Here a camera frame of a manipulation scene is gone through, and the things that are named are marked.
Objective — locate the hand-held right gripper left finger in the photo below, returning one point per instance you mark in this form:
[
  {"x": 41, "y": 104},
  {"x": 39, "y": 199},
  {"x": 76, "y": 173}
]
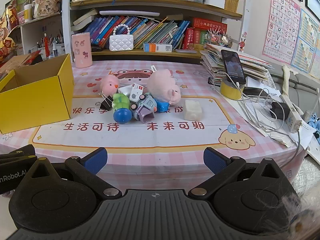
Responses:
[{"x": 96, "y": 160}]

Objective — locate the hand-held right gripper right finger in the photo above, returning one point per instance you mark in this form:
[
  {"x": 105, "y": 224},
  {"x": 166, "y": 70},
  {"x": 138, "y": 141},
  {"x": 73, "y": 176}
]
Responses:
[{"x": 215, "y": 160}]

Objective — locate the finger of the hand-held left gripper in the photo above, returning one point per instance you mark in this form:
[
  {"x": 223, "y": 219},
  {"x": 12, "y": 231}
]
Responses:
[{"x": 20, "y": 156}]

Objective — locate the cream white block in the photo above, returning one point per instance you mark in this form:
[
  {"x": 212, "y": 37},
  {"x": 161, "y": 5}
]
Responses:
[{"x": 192, "y": 110}]

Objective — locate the black binder clip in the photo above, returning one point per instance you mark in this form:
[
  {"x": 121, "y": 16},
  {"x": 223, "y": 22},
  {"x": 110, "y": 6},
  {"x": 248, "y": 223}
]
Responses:
[{"x": 107, "y": 103}]

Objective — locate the yellow cardboard box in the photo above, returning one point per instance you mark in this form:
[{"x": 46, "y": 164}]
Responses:
[{"x": 37, "y": 100}]

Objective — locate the green frog toy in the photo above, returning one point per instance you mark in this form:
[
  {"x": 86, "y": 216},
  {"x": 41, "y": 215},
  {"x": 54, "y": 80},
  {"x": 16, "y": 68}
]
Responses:
[{"x": 121, "y": 105}]

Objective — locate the purple grey toy car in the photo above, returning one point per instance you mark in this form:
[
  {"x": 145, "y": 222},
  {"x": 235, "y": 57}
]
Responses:
[{"x": 145, "y": 110}]

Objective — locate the white smooth object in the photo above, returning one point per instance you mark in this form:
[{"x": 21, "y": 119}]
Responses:
[{"x": 124, "y": 90}]

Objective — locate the pink chick plush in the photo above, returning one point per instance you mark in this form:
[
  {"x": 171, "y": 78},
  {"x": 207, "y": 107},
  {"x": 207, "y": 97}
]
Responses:
[{"x": 110, "y": 85}]

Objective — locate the small white red-labelled box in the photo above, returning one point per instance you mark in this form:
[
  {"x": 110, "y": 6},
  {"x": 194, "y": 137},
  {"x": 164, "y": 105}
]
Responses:
[{"x": 137, "y": 93}]

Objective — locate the pink pig plush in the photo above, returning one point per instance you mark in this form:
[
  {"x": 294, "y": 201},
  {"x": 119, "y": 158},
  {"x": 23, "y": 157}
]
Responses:
[{"x": 162, "y": 85}]

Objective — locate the pink checked table mat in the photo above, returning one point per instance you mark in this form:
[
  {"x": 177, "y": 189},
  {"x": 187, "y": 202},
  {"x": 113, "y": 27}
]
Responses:
[{"x": 175, "y": 135}]

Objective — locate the yellow tape roll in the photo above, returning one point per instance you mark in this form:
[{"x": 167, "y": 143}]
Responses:
[{"x": 230, "y": 92}]

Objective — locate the blue toy piece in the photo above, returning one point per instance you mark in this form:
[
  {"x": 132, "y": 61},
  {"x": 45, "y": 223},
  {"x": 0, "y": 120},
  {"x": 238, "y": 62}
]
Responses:
[{"x": 162, "y": 107}]

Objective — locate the black flat pouch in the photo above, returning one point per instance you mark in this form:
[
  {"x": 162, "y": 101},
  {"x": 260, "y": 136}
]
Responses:
[{"x": 252, "y": 91}]

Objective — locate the dark slim phone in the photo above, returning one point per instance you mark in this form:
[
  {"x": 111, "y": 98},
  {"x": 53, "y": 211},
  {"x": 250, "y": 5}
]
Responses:
[{"x": 212, "y": 81}]

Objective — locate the black charger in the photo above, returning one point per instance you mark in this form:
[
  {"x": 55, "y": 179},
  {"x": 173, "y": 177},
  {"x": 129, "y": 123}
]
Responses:
[{"x": 278, "y": 110}]

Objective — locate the white power strip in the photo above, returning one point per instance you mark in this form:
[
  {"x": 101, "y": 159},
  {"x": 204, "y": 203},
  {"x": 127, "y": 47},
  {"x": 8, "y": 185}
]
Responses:
[{"x": 292, "y": 120}]

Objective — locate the brown cardboard piece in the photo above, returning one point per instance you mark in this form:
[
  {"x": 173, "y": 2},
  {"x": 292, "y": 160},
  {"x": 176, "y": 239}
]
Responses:
[{"x": 15, "y": 63}]

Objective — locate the black smartphone with lit screen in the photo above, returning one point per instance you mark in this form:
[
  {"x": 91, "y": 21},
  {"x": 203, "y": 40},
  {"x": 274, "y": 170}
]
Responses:
[{"x": 232, "y": 65}]

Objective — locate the fuzzy grey cuff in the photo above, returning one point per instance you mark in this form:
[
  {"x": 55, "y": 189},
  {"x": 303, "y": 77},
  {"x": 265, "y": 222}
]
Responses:
[{"x": 300, "y": 212}]

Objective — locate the red folder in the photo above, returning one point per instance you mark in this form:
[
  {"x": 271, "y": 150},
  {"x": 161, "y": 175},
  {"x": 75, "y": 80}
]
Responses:
[{"x": 33, "y": 56}]

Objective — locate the stack of books and papers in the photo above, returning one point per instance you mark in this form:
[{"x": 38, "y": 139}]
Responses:
[{"x": 252, "y": 65}]

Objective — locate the blue plush toy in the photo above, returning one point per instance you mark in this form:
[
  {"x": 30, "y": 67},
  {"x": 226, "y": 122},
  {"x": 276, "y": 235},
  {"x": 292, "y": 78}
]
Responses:
[{"x": 314, "y": 123}]

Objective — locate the pink cylindrical pen holder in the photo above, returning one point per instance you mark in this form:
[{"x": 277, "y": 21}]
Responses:
[{"x": 81, "y": 52}]

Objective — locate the flat grey case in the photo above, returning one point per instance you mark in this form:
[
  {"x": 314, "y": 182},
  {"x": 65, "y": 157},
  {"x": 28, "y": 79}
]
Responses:
[{"x": 186, "y": 51}]

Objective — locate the pen cups with pens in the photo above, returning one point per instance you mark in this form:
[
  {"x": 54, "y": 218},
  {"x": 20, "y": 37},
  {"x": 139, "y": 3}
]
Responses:
[{"x": 58, "y": 50}]

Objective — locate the grey sofa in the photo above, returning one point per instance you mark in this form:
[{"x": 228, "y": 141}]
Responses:
[{"x": 307, "y": 90}]

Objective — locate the red tassel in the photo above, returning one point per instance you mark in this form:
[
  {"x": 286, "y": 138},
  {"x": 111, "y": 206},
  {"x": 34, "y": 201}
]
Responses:
[{"x": 46, "y": 42}]

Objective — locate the white quilted handbag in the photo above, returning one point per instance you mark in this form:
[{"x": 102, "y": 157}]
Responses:
[{"x": 121, "y": 42}]

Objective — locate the glittery hair ornament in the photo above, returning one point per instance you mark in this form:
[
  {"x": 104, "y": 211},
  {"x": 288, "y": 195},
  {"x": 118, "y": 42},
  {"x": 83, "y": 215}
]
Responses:
[{"x": 220, "y": 38}]

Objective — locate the orange blue carton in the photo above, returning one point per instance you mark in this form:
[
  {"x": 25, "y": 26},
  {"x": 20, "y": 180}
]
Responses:
[{"x": 157, "y": 47}]

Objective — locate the red gold paper decoration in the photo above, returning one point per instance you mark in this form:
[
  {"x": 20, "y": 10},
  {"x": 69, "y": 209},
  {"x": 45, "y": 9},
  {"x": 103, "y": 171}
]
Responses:
[{"x": 10, "y": 22}]

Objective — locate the wide red boxed book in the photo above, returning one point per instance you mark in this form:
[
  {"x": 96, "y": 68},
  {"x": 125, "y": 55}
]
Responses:
[{"x": 210, "y": 25}]

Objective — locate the row of blue spined books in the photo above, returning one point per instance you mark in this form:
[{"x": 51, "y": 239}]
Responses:
[{"x": 150, "y": 30}]

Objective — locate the beige thick books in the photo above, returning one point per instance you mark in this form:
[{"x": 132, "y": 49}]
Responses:
[{"x": 83, "y": 17}]

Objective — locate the white jar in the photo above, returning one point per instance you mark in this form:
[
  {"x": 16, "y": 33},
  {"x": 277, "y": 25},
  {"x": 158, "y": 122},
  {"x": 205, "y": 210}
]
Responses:
[{"x": 28, "y": 12}]

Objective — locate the white shelf unit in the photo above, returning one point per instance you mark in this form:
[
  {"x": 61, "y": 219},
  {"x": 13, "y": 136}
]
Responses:
[{"x": 66, "y": 17}]

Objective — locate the long white tube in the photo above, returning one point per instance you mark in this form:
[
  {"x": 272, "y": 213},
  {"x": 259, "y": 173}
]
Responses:
[{"x": 130, "y": 13}]

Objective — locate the wooden bookshelf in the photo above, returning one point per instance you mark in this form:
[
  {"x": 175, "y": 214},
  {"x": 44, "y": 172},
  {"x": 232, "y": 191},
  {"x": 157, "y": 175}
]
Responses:
[{"x": 150, "y": 3}]

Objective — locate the cartoon wall sticker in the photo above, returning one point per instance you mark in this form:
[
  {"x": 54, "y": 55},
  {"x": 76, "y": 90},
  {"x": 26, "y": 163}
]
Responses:
[{"x": 243, "y": 45}]

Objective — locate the yellow chart wall poster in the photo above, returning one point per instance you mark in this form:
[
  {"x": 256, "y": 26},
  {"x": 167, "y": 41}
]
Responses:
[{"x": 315, "y": 55}]

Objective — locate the blue chart wall poster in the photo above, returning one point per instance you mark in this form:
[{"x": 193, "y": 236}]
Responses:
[{"x": 303, "y": 42}]

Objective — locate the alphabet wall poster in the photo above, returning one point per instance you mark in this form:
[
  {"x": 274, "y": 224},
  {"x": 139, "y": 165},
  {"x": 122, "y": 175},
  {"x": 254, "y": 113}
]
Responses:
[{"x": 280, "y": 25}]

